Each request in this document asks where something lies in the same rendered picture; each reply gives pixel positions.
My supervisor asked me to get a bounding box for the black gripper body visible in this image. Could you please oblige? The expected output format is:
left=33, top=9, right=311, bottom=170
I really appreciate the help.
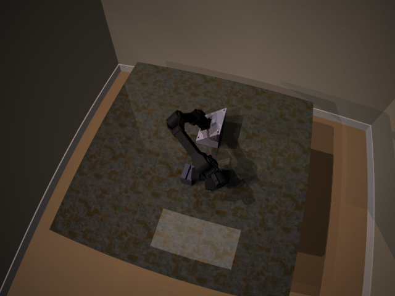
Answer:
left=191, top=167, right=230, bottom=183

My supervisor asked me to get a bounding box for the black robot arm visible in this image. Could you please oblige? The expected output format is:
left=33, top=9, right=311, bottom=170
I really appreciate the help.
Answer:
left=166, top=109, right=228, bottom=190

